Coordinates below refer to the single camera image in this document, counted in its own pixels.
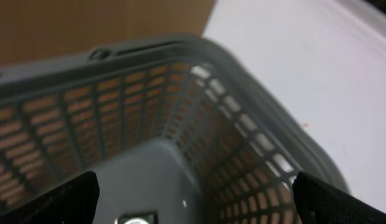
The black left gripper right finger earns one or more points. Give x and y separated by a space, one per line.
317 202

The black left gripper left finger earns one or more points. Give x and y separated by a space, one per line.
72 202

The grey plastic mesh basket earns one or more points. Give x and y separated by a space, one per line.
172 125

